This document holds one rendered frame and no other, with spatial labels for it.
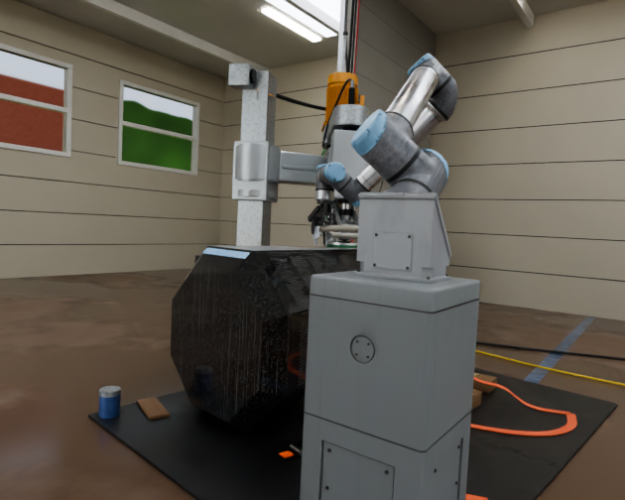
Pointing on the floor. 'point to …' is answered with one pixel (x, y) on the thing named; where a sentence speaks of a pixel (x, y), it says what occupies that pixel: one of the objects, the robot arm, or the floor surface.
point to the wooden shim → (153, 408)
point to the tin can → (109, 402)
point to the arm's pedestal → (388, 388)
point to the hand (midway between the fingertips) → (319, 243)
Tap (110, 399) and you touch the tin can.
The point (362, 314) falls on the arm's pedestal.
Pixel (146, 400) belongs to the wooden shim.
